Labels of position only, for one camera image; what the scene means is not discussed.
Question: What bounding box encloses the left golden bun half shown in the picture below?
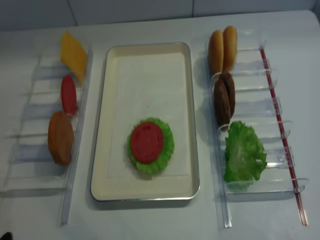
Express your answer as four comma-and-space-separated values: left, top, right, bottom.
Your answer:
208, 29, 224, 75

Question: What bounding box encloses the brown meat patty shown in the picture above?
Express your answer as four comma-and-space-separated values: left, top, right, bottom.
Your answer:
213, 78, 231, 126
220, 72, 236, 117

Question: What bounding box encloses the brown bun in left rack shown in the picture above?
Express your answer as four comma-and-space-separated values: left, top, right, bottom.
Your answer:
48, 111, 74, 166

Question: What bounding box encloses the green lettuce leaf on tray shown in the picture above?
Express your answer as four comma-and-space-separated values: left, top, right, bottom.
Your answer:
127, 117, 175, 175

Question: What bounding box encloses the green lettuce leaf in rack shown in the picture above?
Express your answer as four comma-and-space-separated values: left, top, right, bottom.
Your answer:
224, 120, 267, 183

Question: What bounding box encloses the clear acrylic right rack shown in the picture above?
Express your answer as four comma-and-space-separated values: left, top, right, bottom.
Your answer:
192, 30, 309, 228

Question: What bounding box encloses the yellow cheese slice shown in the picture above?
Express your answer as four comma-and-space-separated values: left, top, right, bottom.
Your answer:
60, 31, 88, 84

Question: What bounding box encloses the golden bun half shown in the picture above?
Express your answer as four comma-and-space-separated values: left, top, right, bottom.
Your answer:
222, 25, 238, 72
208, 29, 224, 75

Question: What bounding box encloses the red tomato slice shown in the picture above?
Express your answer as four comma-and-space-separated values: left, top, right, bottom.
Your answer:
130, 121, 164, 164
60, 74, 77, 116

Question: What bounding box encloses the red rod on right rack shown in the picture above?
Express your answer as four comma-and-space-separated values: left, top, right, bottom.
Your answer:
259, 47, 309, 226

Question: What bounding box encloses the clear acrylic rack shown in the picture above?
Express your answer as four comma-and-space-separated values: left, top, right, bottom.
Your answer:
0, 47, 93, 225
192, 30, 309, 228

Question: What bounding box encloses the clear acrylic left rack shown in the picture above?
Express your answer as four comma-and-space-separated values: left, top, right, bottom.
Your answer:
0, 47, 93, 225

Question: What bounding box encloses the rear brown meat patty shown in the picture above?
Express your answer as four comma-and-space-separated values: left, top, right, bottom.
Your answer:
220, 72, 236, 117

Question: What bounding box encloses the cream metal baking tray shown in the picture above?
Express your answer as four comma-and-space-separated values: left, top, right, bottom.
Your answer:
90, 42, 200, 202

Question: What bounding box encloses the front brown meat patty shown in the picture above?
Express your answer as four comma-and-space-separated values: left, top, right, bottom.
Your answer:
213, 78, 231, 126

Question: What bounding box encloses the right golden bun half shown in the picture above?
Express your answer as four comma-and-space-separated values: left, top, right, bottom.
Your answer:
222, 25, 238, 72

